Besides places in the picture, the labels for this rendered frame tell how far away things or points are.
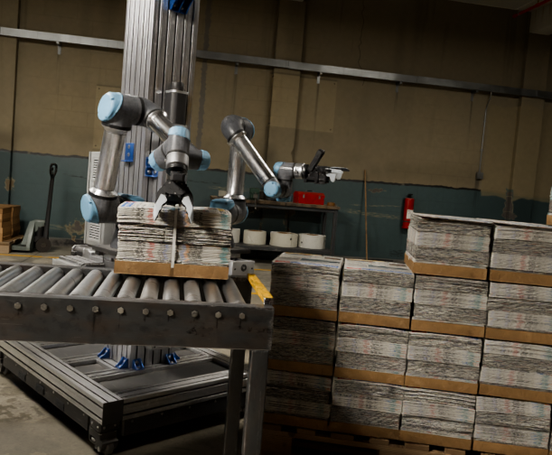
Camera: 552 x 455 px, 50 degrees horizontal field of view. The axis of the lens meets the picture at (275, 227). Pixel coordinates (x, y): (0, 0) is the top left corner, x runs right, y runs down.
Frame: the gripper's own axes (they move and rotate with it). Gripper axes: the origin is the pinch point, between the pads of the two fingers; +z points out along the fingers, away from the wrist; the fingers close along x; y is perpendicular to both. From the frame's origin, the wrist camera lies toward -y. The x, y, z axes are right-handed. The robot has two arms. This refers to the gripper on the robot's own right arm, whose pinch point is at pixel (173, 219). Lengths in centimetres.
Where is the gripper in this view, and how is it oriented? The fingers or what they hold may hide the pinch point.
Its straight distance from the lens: 192.2
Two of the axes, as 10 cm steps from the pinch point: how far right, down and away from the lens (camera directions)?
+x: -9.8, -0.7, -1.7
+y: -1.8, 4.2, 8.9
